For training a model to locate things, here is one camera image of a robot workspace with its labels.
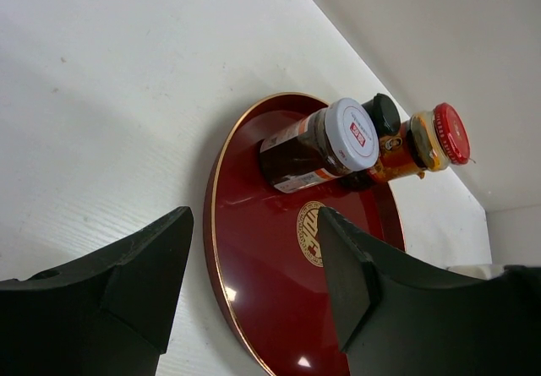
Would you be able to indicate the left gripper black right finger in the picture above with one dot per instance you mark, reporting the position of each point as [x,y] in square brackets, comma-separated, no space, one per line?
[397,315]

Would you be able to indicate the red lid sauce jar back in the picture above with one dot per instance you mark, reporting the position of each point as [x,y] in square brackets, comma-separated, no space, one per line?
[429,141]

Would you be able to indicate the white lid dark jar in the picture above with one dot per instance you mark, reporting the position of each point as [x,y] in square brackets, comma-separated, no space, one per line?
[328,144]

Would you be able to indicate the small black cap spice bottle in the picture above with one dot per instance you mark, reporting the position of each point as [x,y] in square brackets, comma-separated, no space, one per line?
[386,119]

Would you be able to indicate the red round tray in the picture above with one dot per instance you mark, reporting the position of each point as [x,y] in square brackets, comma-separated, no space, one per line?
[262,251]

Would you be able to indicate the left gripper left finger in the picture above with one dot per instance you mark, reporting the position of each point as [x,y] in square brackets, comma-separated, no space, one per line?
[109,312]

